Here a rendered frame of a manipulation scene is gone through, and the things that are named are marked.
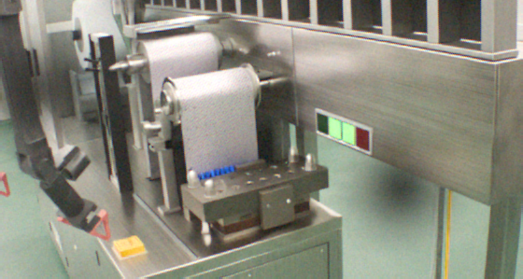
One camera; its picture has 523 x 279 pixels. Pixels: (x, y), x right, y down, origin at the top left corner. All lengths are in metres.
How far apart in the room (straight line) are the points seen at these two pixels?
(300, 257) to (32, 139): 0.85
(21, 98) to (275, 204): 0.77
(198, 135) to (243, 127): 0.15
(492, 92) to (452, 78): 0.11
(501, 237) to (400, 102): 0.41
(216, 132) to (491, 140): 0.87
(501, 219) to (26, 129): 1.09
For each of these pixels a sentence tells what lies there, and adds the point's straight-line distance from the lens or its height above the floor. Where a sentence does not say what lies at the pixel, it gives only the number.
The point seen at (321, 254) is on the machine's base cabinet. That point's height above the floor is 0.79.
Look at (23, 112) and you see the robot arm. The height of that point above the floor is 1.39.
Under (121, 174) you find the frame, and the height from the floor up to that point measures 0.97.
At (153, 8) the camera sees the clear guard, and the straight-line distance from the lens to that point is 2.75.
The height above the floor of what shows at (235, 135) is 1.12.
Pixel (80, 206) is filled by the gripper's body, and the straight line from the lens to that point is 1.41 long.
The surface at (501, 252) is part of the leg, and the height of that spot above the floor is 0.94.
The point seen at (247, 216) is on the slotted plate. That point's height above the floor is 0.95.
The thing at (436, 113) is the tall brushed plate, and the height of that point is 1.31.
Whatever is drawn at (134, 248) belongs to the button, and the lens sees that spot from 1.65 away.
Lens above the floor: 1.66
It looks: 18 degrees down
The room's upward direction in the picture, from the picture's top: 4 degrees counter-clockwise
